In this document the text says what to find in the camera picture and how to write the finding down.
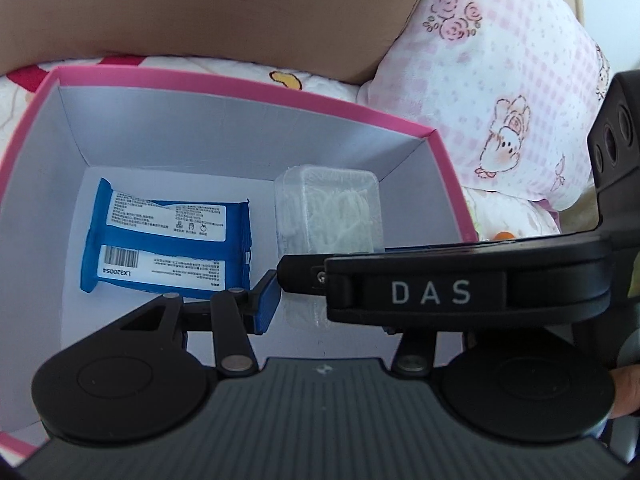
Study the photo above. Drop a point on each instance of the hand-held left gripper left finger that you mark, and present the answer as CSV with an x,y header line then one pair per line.
x,y
265,297

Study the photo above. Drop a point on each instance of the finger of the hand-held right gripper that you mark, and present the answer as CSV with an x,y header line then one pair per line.
x,y
300,275

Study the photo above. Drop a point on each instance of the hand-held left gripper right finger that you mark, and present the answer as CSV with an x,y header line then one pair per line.
x,y
415,350

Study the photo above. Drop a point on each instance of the orange makeup sponge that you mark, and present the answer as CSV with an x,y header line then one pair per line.
x,y
503,235

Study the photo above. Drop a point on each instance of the clear floss pick box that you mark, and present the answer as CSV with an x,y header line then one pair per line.
x,y
325,210

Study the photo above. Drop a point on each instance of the blue wet wipes packet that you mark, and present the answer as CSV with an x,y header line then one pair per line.
x,y
165,215

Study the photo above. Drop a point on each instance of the pink cardboard box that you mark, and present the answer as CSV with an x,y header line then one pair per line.
x,y
175,125

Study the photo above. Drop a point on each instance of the person's right hand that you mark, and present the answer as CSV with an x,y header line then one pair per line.
x,y
627,395

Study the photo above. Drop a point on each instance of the printed bear blanket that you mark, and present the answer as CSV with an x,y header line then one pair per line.
x,y
520,215

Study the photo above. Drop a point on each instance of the beige satin cloth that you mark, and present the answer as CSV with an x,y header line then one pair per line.
x,y
582,210

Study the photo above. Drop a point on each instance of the pink checked pillow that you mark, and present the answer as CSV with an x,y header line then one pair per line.
x,y
500,60

